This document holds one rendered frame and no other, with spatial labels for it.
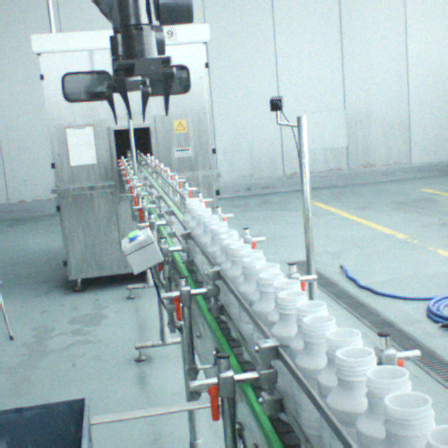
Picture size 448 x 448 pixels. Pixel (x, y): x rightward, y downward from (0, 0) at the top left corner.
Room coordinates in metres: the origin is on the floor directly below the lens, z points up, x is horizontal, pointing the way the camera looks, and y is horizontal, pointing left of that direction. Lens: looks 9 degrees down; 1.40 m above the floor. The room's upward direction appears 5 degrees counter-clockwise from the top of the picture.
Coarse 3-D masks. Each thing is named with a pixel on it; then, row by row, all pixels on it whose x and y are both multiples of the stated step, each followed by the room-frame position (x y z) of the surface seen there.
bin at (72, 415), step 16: (64, 400) 1.14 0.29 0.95; (80, 400) 1.14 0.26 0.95; (208, 400) 1.13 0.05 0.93; (0, 416) 1.13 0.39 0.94; (16, 416) 1.13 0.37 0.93; (32, 416) 1.13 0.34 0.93; (48, 416) 1.14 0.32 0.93; (64, 416) 1.14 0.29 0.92; (80, 416) 1.14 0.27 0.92; (96, 416) 1.11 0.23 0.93; (112, 416) 1.10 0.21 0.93; (128, 416) 1.10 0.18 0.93; (144, 416) 1.10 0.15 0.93; (0, 432) 1.12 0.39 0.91; (16, 432) 1.13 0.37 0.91; (32, 432) 1.13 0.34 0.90; (48, 432) 1.14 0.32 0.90; (64, 432) 1.14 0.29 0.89; (80, 432) 1.14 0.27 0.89
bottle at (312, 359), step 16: (304, 320) 0.77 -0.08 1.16; (320, 320) 0.79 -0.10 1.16; (304, 336) 0.77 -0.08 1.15; (320, 336) 0.75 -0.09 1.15; (304, 352) 0.76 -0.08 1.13; (320, 352) 0.75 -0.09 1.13; (304, 368) 0.75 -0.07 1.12; (320, 368) 0.74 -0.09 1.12; (304, 400) 0.75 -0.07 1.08; (304, 416) 0.75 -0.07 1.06; (304, 432) 0.76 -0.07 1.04; (320, 432) 0.74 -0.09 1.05
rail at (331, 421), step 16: (192, 240) 1.69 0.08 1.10; (208, 256) 1.43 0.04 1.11; (240, 304) 1.08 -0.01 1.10; (256, 320) 0.96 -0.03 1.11; (240, 336) 1.11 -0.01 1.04; (288, 368) 0.79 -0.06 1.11; (304, 384) 0.72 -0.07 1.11; (320, 400) 0.67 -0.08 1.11; (288, 416) 0.80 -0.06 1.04; (336, 432) 0.62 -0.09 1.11
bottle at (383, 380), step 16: (384, 368) 0.61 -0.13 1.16; (400, 368) 0.61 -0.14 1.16; (368, 384) 0.59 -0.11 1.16; (384, 384) 0.58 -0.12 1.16; (400, 384) 0.58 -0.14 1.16; (368, 400) 0.59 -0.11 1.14; (384, 400) 0.58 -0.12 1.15; (368, 416) 0.59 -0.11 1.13; (368, 432) 0.58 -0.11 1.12; (384, 432) 0.57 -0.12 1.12
